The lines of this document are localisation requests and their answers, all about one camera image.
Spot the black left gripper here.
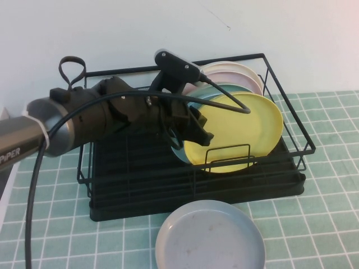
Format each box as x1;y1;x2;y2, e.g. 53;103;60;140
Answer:
111;94;215;147

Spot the yellow plate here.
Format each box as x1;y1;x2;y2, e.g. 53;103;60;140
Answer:
183;93;284;174

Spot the light blue plate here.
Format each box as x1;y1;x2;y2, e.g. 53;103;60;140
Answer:
171;86;225;164

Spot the teal green plate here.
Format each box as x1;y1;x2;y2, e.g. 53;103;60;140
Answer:
214;82;254;95

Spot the pink plate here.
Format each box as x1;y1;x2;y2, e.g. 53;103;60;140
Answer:
182;71;261;95

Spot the cream white plate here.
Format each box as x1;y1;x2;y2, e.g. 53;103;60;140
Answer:
199;62;265;96

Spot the grey blue plate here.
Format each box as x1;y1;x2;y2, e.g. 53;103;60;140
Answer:
155;199;267;269

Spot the black plastic drip tray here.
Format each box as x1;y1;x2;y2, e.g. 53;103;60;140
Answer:
89;134;307;224

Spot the green checked tablecloth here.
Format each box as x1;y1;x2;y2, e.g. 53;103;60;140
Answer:
0;91;359;269

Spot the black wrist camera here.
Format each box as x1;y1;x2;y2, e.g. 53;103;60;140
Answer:
148;49;209;95

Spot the black wire dish rack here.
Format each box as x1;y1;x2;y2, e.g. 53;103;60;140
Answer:
77;53;317;186

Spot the black strap loop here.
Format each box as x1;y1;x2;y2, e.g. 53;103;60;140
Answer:
58;55;86;91

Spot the white cable tie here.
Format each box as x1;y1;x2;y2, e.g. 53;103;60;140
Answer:
23;109;52;147

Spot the black camera cable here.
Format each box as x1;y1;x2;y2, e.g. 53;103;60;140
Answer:
24;74;251;269

